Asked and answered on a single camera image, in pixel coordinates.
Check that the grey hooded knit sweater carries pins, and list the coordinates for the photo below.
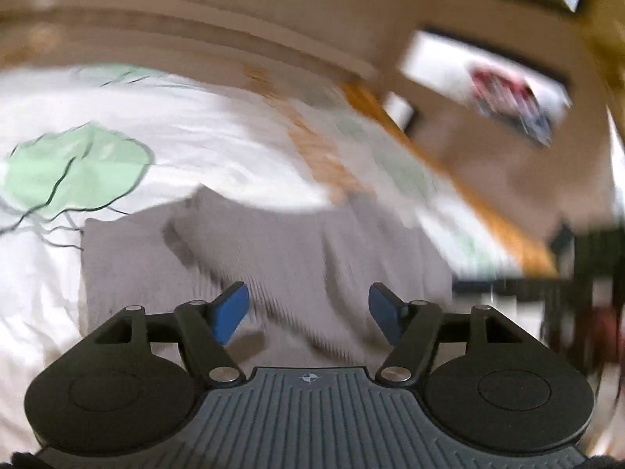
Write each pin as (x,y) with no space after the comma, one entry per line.
(302,254)

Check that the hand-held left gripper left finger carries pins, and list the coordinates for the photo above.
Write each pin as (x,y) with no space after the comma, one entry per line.
(232,310)

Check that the wooden bed frame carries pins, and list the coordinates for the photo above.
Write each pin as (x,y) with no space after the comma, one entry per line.
(244,10)

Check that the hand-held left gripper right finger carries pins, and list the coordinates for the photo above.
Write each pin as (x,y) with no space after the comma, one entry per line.
(385,310)

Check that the white leaf print duvet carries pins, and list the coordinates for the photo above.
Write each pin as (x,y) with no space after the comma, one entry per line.
(195,132)

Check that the red patterned cloth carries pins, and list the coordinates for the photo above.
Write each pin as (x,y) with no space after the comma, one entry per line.
(508,97)

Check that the yellow bed sheet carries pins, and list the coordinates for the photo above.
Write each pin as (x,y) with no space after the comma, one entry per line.
(488,205)

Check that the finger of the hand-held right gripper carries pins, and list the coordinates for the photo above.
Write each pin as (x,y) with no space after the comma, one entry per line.
(512,288)

